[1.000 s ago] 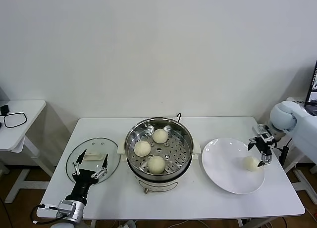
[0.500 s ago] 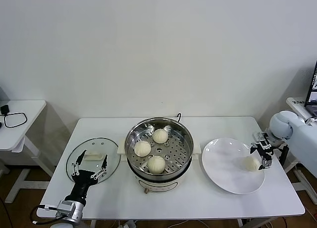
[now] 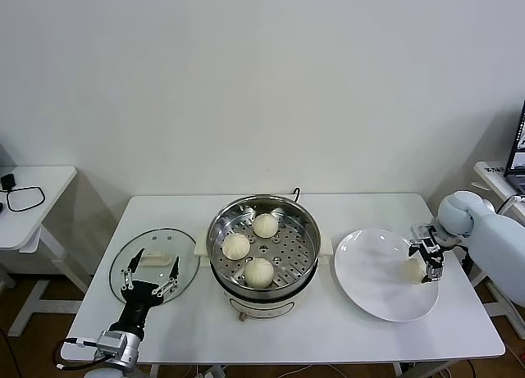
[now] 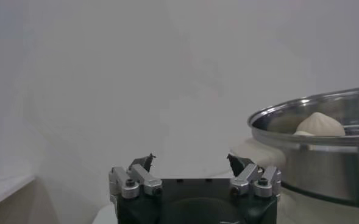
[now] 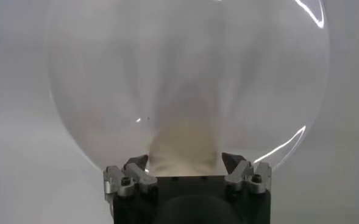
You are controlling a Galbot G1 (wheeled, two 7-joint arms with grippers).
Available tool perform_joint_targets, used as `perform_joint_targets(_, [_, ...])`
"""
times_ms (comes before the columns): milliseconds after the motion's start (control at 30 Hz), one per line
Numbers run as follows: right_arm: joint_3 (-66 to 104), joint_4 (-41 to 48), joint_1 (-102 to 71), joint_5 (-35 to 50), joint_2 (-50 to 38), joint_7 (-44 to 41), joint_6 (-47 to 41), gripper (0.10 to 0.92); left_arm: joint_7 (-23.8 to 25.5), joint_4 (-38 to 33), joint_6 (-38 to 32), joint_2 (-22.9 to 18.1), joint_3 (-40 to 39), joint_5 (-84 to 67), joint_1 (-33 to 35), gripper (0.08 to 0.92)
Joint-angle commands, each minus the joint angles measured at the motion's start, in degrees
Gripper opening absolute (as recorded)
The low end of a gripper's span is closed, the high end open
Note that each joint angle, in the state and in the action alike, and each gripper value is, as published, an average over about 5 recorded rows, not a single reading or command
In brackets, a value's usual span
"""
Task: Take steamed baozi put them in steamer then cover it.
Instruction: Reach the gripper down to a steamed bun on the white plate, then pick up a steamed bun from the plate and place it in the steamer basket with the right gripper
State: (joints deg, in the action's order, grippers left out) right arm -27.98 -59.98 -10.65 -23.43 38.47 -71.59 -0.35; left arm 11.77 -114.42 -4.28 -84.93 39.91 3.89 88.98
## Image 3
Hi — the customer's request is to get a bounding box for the white steamed baozi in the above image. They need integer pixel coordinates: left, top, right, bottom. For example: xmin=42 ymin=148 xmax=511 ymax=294
xmin=252 ymin=212 xmax=280 ymax=239
xmin=399 ymin=257 xmax=427 ymax=285
xmin=221 ymin=233 xmax=252 ymax=261
xmin=244 ymin=257 xmax=275 ymax=289

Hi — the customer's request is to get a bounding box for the black looped cable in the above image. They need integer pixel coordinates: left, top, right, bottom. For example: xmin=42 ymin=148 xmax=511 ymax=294
xmin=6 ymin=184 xmax=46 ymax=213

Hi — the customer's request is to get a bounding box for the perforated steel steamer basket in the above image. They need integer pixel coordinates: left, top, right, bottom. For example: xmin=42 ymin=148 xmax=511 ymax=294
xmin=205 ymin=195 xmax=321 ymax=294

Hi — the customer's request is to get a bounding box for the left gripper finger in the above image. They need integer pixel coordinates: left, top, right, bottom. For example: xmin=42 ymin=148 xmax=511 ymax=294
xmin=150 ymin=254 xmax=181 ymax=299
xmin=118 ymin=248 xmax=146 ymax=292

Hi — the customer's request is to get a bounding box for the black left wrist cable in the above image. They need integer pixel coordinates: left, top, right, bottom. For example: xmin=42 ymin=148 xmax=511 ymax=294
xmin=51 ymin=339 xmax=102 ymax=371

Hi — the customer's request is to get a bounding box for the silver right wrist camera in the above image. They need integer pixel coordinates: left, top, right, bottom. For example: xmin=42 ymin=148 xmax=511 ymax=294
xmin=410 ymin=223 xmax=436 ymax=244

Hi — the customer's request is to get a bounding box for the round glass pot lid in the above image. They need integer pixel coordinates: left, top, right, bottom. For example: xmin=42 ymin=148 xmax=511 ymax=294
xmin=108 ymin=228 xmax=201 ymax=308

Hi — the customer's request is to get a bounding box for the white laptop cable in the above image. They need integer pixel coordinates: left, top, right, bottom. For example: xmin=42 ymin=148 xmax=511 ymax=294
xmin=494 ymin=194 xmax=525 ymax=216

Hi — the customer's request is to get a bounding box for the white laptop side table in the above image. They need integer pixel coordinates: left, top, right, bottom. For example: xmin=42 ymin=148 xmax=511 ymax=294
xmin=471 ymin=161 xmax=525 ymax=317

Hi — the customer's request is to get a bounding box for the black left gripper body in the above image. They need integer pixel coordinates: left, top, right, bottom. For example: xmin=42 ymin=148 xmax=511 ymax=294
xmin=107 ymin=279 xmax=167 ymax=334

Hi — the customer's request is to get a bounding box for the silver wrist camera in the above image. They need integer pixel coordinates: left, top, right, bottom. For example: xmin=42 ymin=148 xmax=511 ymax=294
xmin=410 ymin=223 xmax=436 ymax=244
xmin=67 ymin=330 xmax=126 ymax=358

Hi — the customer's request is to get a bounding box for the white electric cooking pot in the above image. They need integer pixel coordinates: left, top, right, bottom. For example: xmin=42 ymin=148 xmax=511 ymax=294
xmin=193 ymin=228 xmax=333 ymax=322

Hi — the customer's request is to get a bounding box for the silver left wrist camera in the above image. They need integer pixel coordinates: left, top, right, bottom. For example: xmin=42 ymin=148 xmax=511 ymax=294
xmin=67 ymin=330 xmax=126 ymax=358

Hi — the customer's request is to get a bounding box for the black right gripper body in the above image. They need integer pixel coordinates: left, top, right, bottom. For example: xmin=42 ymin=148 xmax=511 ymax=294
xmin=421 ymin=234 xmax=448 ymax=261

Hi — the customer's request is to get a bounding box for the white round plate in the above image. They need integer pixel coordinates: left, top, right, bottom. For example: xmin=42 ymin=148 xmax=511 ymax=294
xmin=334 ymin=229 xmax=440 ymax=323

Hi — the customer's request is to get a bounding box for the black laptop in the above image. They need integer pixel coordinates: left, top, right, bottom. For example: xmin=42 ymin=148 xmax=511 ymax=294
xmin=504 ymin=100 xmax=525 ymax=193

